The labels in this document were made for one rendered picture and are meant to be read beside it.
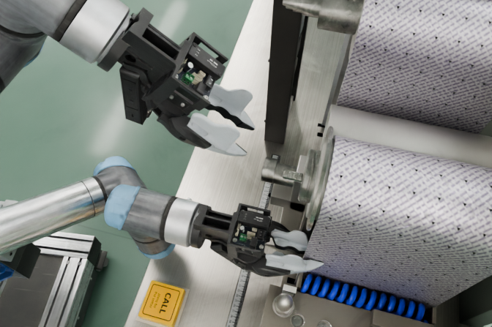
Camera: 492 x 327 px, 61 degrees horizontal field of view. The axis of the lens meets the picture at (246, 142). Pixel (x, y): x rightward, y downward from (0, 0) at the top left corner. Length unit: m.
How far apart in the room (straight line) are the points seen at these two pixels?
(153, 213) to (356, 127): 0.35
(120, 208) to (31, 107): 1.85
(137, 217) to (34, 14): 0.36
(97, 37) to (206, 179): 0.59
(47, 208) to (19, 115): 1.73
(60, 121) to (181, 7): 1.07
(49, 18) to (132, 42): 0.08
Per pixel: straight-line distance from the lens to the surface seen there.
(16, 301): 1.79
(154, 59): 0.46
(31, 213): 0.80
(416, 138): 0.68
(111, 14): 0.46
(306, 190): 0.56
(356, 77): 0.68
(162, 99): 0.48
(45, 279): 1.77
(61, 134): 2.33
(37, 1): 0.46
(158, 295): 0.87
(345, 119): 0.67
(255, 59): 1.21
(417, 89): 0.69
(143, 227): 0.70
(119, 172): 0.85
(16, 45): 0.54
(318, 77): 1.18
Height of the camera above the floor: 1.76
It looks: 57 degrees down
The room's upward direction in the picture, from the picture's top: straight up
